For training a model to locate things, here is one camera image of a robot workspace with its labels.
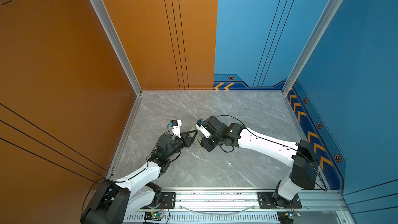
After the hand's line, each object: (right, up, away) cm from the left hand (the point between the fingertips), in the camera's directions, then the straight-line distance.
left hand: (197, 131), depth 79 cm
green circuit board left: (-19, -38, -8) cm, 43 cm away
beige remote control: (0, -5, -1) cm, 5 cm away
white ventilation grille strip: (+6, -38, -9) cm, 39 cm away
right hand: (+2, -6, 0) cm, 7 cm away
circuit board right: (+42, -38, -8) cm, 57 cm away
